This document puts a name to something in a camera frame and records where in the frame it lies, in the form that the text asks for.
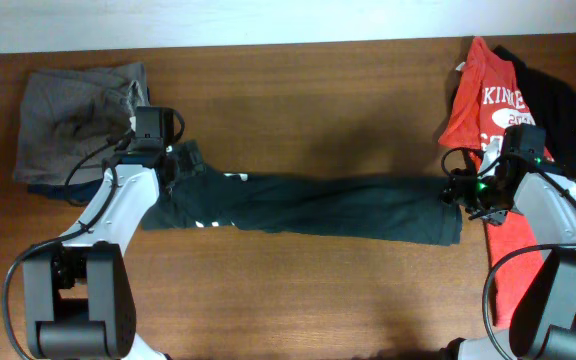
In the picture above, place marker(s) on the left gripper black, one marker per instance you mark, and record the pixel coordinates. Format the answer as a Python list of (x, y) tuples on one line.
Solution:
[(173, 151)]

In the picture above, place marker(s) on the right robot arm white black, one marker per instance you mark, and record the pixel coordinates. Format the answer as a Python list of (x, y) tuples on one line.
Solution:
[(548, 250)]

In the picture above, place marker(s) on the grey folded shirt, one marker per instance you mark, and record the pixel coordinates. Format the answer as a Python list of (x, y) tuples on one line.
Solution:
[(67, 114)]

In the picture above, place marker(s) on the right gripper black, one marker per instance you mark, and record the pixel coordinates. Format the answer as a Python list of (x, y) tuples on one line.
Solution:
[(458, 189)]

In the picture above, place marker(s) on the black garment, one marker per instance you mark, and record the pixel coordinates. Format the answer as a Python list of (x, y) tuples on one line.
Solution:
[(552, 103)]

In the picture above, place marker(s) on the red soccer t-shirt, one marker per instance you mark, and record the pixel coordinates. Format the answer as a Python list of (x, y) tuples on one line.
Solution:
[(511, 122)]

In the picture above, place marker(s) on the navy folded garment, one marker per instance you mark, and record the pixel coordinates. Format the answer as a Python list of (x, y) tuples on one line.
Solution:
[(79, 193)]

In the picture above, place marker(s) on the dark green t-shirt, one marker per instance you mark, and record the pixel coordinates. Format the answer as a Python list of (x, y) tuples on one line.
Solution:
[(407, 209)]

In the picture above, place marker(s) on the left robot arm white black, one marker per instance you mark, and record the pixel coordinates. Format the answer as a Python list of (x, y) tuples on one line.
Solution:
[(69, 297)]

